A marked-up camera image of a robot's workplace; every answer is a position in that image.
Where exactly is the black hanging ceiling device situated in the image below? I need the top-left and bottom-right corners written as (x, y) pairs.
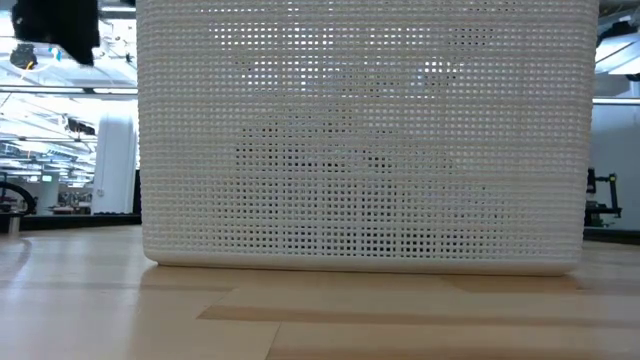
top-left (8, 43), bottom-right (39, 71)

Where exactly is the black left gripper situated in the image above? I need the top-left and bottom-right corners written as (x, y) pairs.
top-left (11, 0), bottom-right (101, 68)

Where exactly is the white round pillar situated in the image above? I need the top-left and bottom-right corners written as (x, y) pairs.
top-left (91, 113), bottom-right (139, 216)

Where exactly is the black curved cable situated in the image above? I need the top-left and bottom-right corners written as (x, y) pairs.
top-left (0, 180), bottom-right (38, 216)

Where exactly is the black clamp stand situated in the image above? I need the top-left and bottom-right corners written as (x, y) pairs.
top-left (583, 167), bottom-right (624, 227)

